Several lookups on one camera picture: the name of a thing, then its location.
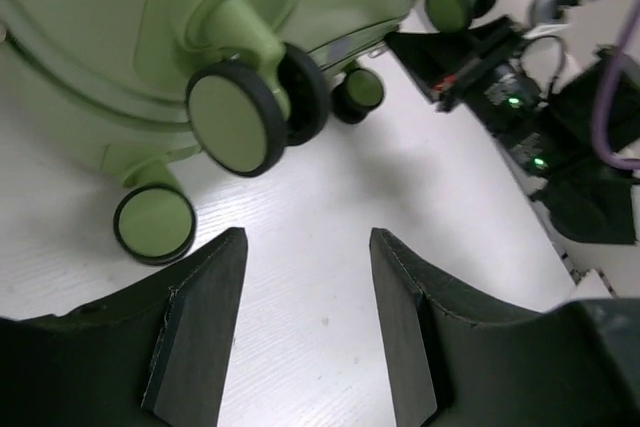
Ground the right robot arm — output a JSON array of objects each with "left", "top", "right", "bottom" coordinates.
[{"left": 385, "top": 16, "right": 639, "bottom": 245}]

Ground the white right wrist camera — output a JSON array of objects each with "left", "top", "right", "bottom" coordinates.
[{"left": 528, "top": 0, "right": 582, "bottom": 27}]

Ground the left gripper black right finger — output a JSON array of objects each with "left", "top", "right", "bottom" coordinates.
[{"left": 370, "top": 228, "right": 639, "bottom": 427}]

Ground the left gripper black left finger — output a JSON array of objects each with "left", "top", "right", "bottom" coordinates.
[{"left": 1, "top": 228, "right": 248, "bottom": 426}]

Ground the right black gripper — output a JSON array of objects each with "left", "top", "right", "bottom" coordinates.
[{"left": 384, "top": 16, "right": 541, "bottom": 142}]

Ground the light green suitcase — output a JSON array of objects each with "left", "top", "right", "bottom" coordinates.
[{"left": 1, "top": 0, "right": 497, "bottom": 266}]

